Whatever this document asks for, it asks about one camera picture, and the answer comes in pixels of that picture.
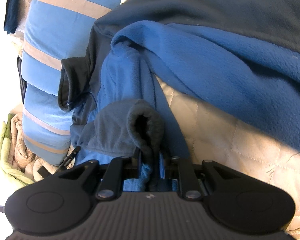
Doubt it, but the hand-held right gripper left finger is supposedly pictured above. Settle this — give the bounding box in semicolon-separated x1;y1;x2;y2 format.
59;148;142;200

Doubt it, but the blue grey-striped pillow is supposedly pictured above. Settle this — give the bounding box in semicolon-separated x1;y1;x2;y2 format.
22;81;74;167
21;0;113;97

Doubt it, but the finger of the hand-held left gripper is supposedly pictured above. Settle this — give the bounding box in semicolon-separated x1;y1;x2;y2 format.
57;145;81;170

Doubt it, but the beige quilted blanket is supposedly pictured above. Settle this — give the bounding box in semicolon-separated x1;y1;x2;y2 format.
6;112;40;163

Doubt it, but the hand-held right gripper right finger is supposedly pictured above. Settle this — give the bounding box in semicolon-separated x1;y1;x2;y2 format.
159;152;240;200

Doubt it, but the navy cloth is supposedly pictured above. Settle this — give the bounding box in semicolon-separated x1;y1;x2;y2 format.
4;0;24;34

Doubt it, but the blue fleece jacket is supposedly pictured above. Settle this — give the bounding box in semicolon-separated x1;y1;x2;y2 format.
57;0;300;193

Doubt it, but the white quilted bedspread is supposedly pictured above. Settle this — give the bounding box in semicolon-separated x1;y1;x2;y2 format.
155;75;300;240

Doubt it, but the light green duvet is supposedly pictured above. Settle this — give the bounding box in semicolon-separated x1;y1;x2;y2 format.
0;114;35;187

